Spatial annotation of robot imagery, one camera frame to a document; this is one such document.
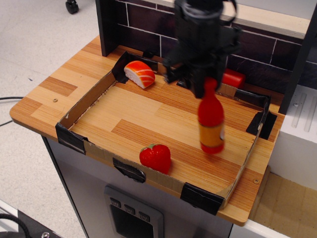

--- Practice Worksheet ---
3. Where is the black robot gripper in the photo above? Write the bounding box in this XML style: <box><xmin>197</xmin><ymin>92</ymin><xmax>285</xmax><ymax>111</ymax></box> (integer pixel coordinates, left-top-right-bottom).
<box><xmin>163</xmin><ymin>12</ymin><xmax>242</xmax><ymax>99</ymax></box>

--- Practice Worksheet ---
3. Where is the red hot sauce bottle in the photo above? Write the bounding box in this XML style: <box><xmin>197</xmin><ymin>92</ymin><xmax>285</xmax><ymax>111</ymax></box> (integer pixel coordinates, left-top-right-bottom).
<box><xmin>198</xmin><ymin>77</ymin><xmax>224</xmax><ymax>154</ymax></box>

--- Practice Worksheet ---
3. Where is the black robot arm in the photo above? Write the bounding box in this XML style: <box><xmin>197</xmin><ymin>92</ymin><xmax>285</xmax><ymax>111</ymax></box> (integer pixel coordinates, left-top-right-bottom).
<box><xmin>163</xmin><ymin>0</ymin><xmax>242</xmax><ymax>99</ymax></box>

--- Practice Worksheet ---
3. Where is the red ketchup bottle toy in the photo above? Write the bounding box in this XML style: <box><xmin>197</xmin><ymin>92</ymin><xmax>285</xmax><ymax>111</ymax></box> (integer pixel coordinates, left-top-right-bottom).
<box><xmin>222</xmin><ymin>68</ymin><xmax>246</xmax><ymax>89</ymax></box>

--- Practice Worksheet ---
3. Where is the cardboard fence with black tape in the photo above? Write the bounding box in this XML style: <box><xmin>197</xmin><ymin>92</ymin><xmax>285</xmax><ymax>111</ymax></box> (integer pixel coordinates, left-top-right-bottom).
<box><xmin>55</xmin><ymin>52</ymin><xmax>275</xmax><ymax>223</ymax></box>

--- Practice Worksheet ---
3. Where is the salmon nigiri sushi toy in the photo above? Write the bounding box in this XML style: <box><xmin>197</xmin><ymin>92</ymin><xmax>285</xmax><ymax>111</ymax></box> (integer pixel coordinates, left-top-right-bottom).
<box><xmin>124</xmin><ymin>60</ymin><xmax>156</xmax><ymax>89</ymax></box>

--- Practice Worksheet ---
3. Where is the dark brick backsplash panel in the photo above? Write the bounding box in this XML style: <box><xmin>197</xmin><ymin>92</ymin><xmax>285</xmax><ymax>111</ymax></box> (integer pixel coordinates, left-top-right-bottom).
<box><xmin>95</xmin><ymin>0</ymin><xmax>317</xmax><ymax>115</ymax></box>

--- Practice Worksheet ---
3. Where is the red toy strawberry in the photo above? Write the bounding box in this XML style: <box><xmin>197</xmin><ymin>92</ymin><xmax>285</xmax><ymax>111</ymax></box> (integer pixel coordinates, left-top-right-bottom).
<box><xmin>139</xmin><ymin>144</ymin><xmax>171</xmax><ymax>174</ymax></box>

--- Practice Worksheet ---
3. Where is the white toy sink unit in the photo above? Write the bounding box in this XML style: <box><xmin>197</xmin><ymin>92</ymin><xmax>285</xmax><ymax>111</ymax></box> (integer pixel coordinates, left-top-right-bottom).
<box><xmin>269</xmin><ymin>85</ymin><xmax>317</xmax><ymax>190</ymax></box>

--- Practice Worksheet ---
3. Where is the black caster wheel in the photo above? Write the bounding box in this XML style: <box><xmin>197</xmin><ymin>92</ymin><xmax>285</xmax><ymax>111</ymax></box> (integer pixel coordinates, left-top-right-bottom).
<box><xmin>65</xmin><ymin>0</ymin><xmax>79</xmax><ymax>14</ymax></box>

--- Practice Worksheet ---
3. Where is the grey oven control panel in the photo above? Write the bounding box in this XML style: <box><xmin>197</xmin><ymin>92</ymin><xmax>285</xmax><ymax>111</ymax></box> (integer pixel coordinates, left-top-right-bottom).
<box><xmin>104</xmin><ymin>186</ymin><xmax>164</xmax><ymax>238</ymax></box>

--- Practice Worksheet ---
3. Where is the black cable on floor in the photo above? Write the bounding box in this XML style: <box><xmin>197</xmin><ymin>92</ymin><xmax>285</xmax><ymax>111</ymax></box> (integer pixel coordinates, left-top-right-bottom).
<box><xmin>0</xmin><ymin>96</ymin><xmax>24</xmax><ymax>127</ymax></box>

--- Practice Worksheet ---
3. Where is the black braided cable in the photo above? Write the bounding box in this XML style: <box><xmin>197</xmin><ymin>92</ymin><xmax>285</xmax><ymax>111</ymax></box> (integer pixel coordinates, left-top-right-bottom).
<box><xmin>0</xmin><ymin>213</ymin><xmax>30</xmax><ymax>238</ymax></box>

